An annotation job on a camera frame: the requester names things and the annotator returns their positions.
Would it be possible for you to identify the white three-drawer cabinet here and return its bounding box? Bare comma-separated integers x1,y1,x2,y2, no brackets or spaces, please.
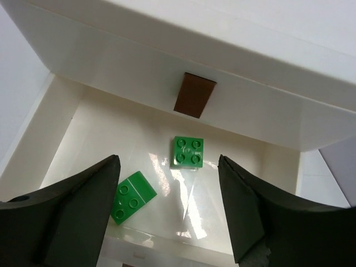
1,1,355,266

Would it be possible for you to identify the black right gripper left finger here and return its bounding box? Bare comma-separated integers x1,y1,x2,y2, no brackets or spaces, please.
1,155,121,266

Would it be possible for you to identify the green sloped lego brick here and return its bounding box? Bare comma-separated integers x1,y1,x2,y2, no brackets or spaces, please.
111,171,157,225

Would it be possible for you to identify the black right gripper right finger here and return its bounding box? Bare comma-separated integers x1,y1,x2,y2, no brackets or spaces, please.
218,155,355,266

